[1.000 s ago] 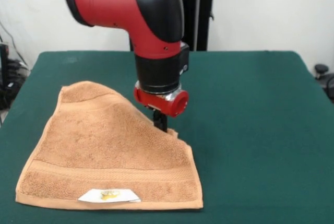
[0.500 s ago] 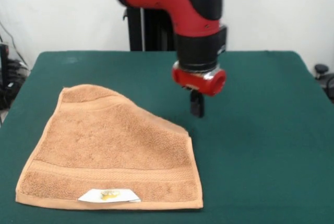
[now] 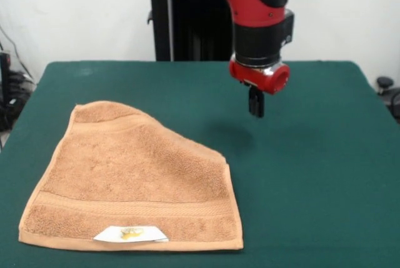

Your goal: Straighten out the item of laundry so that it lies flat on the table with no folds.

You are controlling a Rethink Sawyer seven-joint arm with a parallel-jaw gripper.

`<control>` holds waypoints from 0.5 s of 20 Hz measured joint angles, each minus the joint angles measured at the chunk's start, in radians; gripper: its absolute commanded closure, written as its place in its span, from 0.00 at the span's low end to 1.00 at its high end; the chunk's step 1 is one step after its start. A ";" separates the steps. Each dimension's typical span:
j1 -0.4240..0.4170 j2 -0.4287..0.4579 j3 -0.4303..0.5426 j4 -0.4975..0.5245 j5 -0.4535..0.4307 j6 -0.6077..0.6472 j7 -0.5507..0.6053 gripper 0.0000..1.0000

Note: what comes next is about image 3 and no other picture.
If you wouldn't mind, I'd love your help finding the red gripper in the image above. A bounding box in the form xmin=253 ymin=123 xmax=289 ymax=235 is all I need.
xmin=229 ymin=54 xmax=291 ymax=118

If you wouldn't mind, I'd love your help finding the orange terry towel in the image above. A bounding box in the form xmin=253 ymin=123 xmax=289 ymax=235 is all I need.
xmin=18 ymin=100 xmax=244 ymax=252

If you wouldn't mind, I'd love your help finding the dark green table cloth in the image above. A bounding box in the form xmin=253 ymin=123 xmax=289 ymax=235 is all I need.
xmin=0 ymin=60 xmax=400 ymax=268

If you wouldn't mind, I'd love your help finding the black equipment stack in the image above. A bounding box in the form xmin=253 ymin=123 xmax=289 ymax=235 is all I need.
xmin=0 ymin=51 xmax=36 ymax=132

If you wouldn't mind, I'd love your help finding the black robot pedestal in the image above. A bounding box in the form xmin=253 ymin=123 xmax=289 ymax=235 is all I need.
xmin=136 ymin=0 xmax=238 ymax=62

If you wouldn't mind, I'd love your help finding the grey cable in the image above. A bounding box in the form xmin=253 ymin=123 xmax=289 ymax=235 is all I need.
xmin=0 ymin=26 xmax=34 ymax=78

